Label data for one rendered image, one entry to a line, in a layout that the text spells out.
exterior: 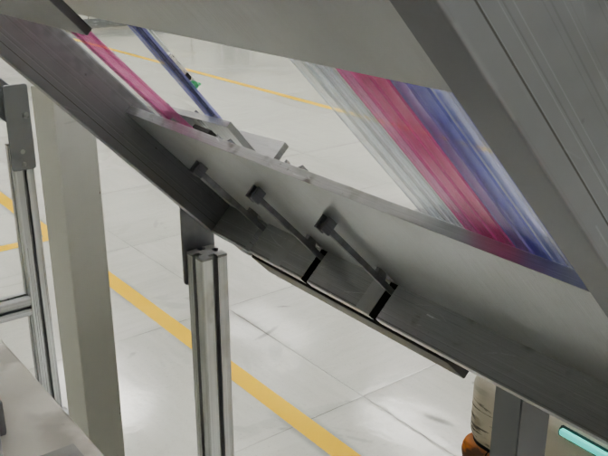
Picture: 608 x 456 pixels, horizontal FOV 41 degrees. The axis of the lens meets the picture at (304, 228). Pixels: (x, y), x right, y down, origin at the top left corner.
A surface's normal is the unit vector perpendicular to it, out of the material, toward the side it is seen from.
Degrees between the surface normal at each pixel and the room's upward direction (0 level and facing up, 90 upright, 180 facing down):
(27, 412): 0
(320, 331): 0
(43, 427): 0
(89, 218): 90
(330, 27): 134
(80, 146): 90
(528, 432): 90
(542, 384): 44
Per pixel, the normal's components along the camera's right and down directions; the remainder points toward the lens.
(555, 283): -0.57, 0.80
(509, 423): -0.89, 0.16
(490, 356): -0.55, -0.52
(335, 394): 0.00, -0.94
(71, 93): 0.61, 0.28
